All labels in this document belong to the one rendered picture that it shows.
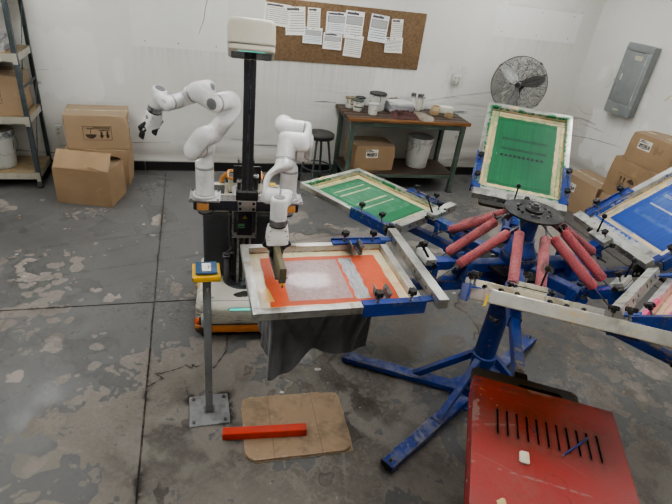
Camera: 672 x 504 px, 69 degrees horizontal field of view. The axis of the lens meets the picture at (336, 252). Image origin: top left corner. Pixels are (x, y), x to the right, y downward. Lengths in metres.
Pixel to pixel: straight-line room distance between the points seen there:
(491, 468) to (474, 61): 5.64
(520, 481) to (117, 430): 2.13
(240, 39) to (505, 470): 1.92
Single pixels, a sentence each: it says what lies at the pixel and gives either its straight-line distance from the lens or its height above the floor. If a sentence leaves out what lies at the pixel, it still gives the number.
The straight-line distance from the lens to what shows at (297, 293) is 2.27.
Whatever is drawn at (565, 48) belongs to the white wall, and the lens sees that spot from 7.35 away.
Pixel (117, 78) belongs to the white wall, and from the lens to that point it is 5.90.
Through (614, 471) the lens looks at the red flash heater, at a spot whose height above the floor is 1.10.
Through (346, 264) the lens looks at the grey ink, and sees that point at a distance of 2.51.
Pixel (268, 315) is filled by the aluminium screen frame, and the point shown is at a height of 0.98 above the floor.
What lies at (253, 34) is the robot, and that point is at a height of 1.97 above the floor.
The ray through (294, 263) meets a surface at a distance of 2.48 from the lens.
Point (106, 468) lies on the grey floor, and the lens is 2.89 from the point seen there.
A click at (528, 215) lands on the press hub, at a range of 2.63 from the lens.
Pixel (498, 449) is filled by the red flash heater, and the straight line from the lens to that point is 1.61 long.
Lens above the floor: 2.26
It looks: 30 degrees down
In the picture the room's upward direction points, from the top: 8 degrees clockwise
